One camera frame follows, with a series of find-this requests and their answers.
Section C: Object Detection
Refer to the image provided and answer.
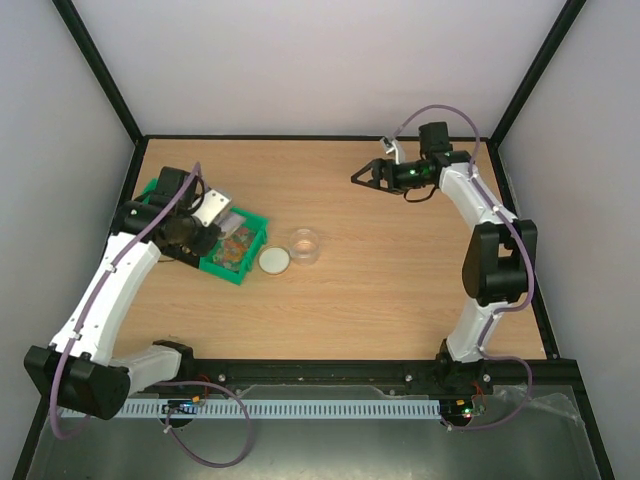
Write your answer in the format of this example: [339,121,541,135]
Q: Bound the clear glass jar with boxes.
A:
[289,228,320,265]

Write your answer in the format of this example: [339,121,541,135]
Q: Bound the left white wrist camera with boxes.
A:
[192,189,232,227]

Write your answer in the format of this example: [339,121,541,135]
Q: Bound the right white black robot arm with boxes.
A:
[351,122,537,392]

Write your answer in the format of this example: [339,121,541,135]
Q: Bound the black bin of lollipops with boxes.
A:
[165,246,201,270]

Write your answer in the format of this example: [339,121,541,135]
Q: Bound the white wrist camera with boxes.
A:
[380,137,406,165]
[192,189,232,227]

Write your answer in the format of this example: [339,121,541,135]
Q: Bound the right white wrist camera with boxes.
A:
[380,137,406,165]

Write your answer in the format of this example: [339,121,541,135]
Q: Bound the metal candy scoop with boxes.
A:
[216,211,245,238]

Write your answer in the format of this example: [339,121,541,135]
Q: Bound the black aluminium frame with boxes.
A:
[13,0,614,479]

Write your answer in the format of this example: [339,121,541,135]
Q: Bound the white jar lid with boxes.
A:
[258,246,290,275]

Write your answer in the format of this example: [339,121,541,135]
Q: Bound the metal front tray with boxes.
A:
[28,386,599,479]

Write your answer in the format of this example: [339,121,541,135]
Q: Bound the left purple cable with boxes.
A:
[48,160,257,468]

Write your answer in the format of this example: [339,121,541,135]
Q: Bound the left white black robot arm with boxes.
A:
[24,166,232,438]

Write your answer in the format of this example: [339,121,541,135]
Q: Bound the green bin of sticks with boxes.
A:
[135,178,158,205]

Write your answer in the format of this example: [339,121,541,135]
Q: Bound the light blue cable duct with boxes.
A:
[59,395,442,421]

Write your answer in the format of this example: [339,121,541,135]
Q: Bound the green bin of gummies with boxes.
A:
[197,207,269,285]

